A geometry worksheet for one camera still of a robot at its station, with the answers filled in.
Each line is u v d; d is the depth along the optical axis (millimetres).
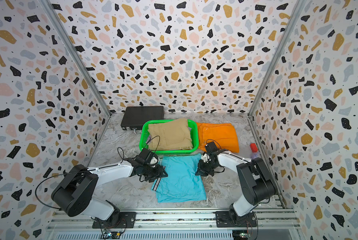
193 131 1025
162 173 831
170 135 1001
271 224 745
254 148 1008
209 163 773
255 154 929
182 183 844
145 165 719
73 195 433
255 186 458
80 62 898
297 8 718
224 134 1086
